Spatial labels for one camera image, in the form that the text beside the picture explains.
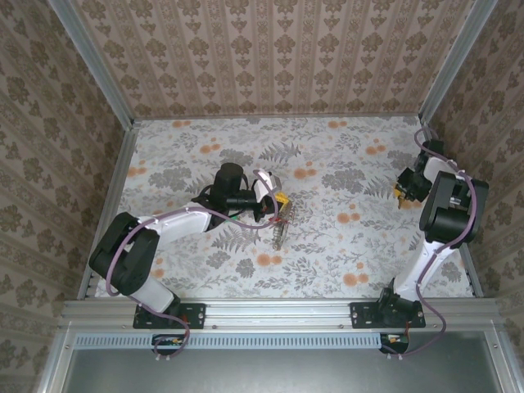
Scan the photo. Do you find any grey metal sheet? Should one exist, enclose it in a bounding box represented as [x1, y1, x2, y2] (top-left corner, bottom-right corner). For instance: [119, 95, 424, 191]
[65, 347, 503, 393]

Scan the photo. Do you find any aluminium table edge rail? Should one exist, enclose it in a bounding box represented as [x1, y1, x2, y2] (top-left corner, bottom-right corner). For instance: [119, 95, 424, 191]
[420, 116, 484, 298]
[78, 120, 140, 302]

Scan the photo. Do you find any wide aluminium mounting rail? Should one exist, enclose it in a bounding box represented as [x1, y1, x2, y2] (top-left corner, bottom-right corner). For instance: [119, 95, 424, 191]
[61, 297, 499, 330]

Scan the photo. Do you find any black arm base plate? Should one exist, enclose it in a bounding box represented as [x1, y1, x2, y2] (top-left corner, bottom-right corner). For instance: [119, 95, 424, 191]
[350, 301, 427, 330]
[133, 301, 206, 330]

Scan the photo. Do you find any aluminium frame post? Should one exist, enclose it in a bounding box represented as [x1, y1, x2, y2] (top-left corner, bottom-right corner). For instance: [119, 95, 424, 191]
[47, 0, 137, 129]
[419, 0, 499, 124]

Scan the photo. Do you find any grey slotted cable duct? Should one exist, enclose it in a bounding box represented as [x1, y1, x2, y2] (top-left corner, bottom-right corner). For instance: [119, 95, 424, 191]
[75, 332, 384, 350]

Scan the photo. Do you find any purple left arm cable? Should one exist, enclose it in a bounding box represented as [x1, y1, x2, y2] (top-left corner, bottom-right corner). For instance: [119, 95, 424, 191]
[105, 168, 280, 362]

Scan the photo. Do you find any aluminium frame rail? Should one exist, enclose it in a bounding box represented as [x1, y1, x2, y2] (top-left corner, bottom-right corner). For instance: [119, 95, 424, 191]
[489, 331, 524, 393]
[37, 327, 79, 393]

